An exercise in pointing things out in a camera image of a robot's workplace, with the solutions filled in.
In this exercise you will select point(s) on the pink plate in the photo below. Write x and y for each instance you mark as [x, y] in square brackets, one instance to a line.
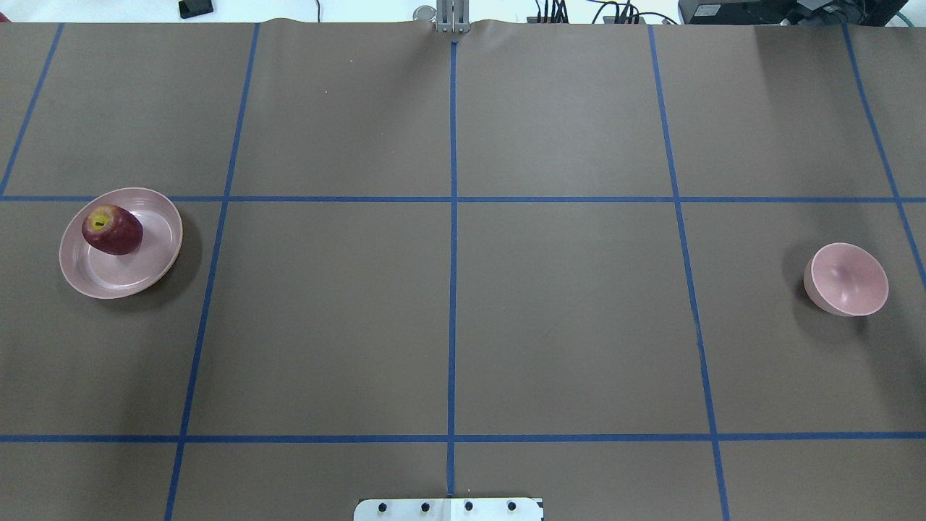
[103, 276]

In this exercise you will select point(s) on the red apple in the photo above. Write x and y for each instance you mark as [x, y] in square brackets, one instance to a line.
[112, 230]

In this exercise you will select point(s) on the white mount base plate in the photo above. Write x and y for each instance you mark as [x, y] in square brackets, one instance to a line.
[485, 508]

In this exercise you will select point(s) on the pink bowl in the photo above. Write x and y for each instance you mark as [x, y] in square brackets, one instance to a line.
[845, 280]

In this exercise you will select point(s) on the grey aluminium frame post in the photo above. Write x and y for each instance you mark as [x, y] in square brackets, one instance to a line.
[453, 16]

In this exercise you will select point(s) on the brown paper table cover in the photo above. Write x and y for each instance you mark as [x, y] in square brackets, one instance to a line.
[558, 262]

